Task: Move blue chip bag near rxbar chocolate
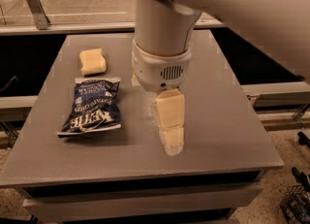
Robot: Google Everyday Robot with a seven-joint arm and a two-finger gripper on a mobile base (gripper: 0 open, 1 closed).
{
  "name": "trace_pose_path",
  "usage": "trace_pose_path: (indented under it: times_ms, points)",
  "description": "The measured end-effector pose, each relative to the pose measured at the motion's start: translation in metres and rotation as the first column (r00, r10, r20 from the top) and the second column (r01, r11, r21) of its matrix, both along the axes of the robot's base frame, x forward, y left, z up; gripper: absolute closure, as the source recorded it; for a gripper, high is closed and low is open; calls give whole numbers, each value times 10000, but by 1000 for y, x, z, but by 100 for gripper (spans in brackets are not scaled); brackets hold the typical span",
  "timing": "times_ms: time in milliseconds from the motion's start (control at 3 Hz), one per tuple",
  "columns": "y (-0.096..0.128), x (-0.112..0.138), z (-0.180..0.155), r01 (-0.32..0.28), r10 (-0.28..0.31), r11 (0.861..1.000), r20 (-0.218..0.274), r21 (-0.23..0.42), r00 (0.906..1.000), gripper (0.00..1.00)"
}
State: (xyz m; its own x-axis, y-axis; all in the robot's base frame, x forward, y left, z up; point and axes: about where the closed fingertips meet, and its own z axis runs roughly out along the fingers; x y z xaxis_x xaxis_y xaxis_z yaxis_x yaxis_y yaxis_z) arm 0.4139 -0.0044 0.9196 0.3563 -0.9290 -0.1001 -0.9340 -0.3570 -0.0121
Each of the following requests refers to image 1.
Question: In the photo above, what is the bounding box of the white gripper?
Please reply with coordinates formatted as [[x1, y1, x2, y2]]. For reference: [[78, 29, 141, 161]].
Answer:
[[132, 41, 192, 156]]

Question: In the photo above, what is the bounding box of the blue kettle chip bag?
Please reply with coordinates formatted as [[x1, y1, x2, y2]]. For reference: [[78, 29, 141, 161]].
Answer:
[[57, 77, 122, 138]]

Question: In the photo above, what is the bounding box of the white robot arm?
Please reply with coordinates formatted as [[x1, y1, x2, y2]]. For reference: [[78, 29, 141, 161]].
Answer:
[[132, 0, 310, 156]]

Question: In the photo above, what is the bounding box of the yellow sponge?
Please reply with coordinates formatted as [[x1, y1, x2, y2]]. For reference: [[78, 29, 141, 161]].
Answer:
[[79, 48, 107, 76]]

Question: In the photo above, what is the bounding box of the left metal glass bracket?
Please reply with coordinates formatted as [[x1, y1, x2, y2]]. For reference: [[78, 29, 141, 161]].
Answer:
[[26, 0, 50, 30]]

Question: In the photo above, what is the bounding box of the black wire basket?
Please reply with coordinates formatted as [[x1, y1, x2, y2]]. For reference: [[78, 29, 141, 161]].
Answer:
[[280, 185, 310, 224]]

